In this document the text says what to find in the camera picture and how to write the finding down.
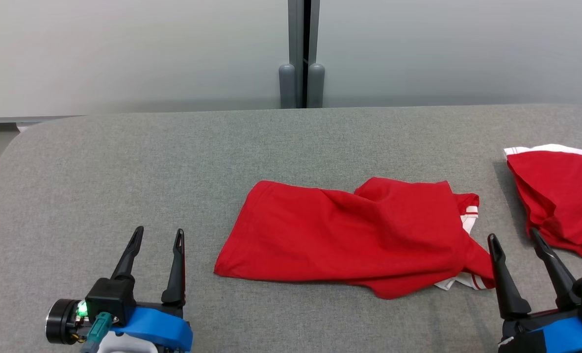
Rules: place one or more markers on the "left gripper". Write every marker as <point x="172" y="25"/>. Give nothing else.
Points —
<point x="143" y="323"/>

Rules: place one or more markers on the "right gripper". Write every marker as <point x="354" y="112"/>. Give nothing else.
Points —
<point x="565" y="333"/>

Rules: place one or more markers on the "red shorts with white stripe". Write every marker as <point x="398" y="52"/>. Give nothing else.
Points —
<point x="560" y="196"/>

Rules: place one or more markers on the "red jersey shirt white trim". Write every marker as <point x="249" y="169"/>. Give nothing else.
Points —
<point x="344" y="235"/>

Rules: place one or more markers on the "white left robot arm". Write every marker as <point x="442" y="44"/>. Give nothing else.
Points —
<point x="124" y="346"/>

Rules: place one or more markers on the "black cylindrical wrist camera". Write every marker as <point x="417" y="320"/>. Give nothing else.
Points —
<point x="60" y="321"/>

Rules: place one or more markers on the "grey partition base rail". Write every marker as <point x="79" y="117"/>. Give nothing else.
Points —
<point x="26" y="120"/>

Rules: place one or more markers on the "grey partition frame post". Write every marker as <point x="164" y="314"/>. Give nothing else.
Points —
<point x="295" y="49"/>

